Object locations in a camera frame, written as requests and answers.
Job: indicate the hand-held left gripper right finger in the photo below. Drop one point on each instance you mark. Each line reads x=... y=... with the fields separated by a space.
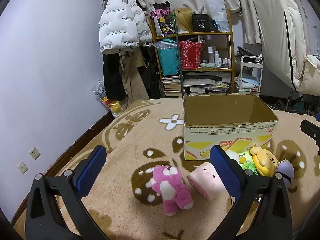
x=223 y=170

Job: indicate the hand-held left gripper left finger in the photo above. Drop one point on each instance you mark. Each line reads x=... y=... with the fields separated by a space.
x=91 y=171

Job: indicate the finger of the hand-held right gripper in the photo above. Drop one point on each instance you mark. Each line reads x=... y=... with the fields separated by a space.
x=308 y=128

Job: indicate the pink roll cake plush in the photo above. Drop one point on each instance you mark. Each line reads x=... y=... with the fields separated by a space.
x=207 y=177

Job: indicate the green snack packet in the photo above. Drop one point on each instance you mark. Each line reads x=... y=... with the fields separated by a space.
x=246 y=161

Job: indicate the cardboard box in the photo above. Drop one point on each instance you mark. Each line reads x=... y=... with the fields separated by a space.
x=212 y=132

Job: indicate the yellow dog plush toy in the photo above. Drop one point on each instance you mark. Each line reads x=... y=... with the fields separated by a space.
x=265 y=162

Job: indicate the purple and white plush toy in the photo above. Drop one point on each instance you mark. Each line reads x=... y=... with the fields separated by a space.
x=286 y=170

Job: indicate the pink bear plush toy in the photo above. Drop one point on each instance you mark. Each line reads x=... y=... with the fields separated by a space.
x=172 y=190

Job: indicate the cream pillow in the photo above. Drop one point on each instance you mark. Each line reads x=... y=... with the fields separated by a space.
x=310 y=75

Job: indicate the plastic bag of yellow toys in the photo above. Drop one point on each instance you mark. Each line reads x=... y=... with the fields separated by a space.
x=113 y=106

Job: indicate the white trolley cart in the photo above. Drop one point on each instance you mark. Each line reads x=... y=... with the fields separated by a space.
x=260 y=72

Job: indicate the pile of books and magazines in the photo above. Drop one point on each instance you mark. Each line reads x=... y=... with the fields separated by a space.
x=205 y=82

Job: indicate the black coat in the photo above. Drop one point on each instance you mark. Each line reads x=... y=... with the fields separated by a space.
x=112 y=80

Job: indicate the beige coat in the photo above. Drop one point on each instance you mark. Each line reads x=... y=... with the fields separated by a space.
x=135 y=85

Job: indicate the stack of books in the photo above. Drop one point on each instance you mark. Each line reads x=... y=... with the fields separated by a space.
x=171 y=86

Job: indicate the white hanging duvet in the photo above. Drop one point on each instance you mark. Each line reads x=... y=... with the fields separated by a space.
x=272 y=30

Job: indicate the group of toiletry bottles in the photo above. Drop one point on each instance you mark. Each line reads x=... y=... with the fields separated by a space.
x=217 y=57

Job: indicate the black hanging garment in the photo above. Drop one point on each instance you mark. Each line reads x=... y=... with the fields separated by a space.
x=152 y=75

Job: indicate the red patterned bag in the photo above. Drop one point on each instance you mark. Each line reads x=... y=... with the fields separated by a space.
x=191 y=55

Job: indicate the teal shopping bag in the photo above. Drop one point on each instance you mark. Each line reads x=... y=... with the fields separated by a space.
x=168 y=60

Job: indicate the thin green pole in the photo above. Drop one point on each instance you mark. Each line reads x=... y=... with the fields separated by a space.
x=178 y=55

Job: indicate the crumpled clear plastic bag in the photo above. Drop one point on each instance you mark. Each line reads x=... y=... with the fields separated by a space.
x=165 y=45

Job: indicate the yellow wooden shelf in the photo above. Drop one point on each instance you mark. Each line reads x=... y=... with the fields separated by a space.
x=192 y=33

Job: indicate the black box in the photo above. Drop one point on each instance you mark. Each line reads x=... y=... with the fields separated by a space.
x=201 y=22

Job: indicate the blonde wig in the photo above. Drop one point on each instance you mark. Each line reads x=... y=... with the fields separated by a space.
x=185 y=20

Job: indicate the white puffer jacket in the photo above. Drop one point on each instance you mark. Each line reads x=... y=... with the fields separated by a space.
x=120 y=17

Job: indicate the black and pink printed bag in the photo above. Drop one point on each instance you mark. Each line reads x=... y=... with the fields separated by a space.
x=161 y=17

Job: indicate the white wall socket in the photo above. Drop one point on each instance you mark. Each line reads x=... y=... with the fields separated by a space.
x=34 y=153
x=22 y=168

